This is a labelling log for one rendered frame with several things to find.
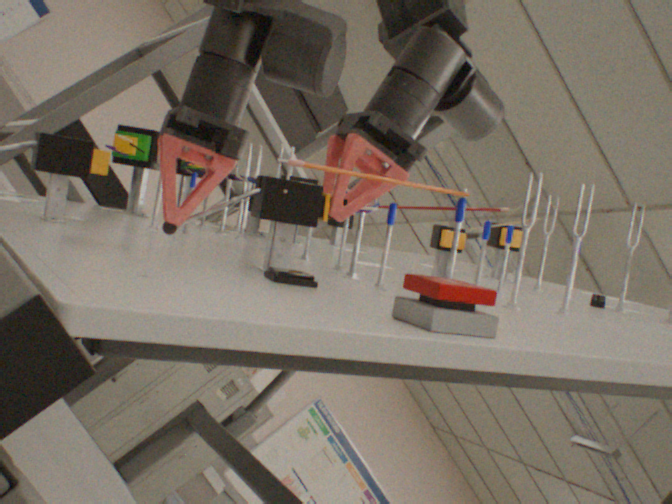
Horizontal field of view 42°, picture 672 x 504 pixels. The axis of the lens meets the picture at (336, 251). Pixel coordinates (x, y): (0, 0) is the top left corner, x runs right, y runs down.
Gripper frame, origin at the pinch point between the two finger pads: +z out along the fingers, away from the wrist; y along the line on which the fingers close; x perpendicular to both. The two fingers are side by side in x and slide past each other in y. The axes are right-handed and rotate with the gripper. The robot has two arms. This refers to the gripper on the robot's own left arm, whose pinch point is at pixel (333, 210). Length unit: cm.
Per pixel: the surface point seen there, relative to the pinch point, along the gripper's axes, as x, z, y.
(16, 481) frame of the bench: 16.3, 25.3, -33.5
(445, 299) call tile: -2.6, 3.6, -26.1
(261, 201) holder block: 6.7, 3.4, -1.6
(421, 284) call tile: -1.4, 3.5, -23.8
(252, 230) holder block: -9, 3, 65
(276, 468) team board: -306, 155, 722
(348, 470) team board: -374, 123, 726
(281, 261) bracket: 1.8, 6.9, -0.9
